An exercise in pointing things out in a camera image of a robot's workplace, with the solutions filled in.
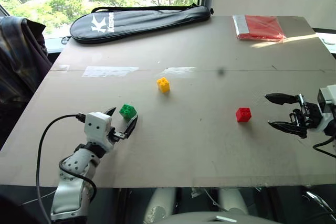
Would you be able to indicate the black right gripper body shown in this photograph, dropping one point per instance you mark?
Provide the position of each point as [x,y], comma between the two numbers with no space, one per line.
[309,115]

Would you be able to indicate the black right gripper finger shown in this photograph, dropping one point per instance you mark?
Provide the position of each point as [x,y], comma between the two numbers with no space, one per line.
[282,98]
[288,128]

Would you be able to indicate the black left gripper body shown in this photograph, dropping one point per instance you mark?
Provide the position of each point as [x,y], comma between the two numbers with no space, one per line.
[115,136]

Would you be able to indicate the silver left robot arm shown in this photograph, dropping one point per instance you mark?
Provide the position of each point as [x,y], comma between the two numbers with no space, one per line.
[74,182]

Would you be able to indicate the green toy brick cube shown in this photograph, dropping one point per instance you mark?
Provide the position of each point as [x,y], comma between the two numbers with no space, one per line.
[128,111]

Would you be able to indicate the clear tape patch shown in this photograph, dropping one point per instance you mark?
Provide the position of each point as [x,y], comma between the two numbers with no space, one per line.
[109,71]
[178,70]

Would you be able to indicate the red toy brick cube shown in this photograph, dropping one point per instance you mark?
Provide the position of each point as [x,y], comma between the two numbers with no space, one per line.
[243,115]

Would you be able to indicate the yellow toy brick cube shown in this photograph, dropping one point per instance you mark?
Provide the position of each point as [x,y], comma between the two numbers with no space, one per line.
[163,85]

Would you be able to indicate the red packet with silver strip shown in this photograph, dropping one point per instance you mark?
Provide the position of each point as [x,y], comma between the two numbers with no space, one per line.
[262,28]

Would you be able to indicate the white paper sheet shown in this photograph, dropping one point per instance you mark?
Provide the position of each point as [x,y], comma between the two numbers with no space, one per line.
[328,41]

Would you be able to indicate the shiny metal bar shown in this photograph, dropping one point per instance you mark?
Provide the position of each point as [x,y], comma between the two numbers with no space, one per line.
[319,203]

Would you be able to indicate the white robot leg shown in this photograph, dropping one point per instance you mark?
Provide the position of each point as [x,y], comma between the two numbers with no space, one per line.
[233,200]
[160,203]

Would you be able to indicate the black racket bag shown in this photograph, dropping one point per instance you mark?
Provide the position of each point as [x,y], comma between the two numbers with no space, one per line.
[136,23]

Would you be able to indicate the dark plaid jacket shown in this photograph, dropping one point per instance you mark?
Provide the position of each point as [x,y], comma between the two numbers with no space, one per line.
[18,58]

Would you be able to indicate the grey robot torso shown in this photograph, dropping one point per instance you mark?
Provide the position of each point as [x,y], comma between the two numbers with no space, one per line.
[218,219]

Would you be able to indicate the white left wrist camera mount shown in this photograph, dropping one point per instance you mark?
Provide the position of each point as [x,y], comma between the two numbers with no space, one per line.
[97,128]

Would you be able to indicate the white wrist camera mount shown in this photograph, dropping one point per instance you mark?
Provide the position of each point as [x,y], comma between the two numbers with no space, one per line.
[326,103]
[97,128]

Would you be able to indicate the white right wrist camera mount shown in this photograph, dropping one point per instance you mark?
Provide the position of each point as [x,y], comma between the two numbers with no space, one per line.
[326,103]

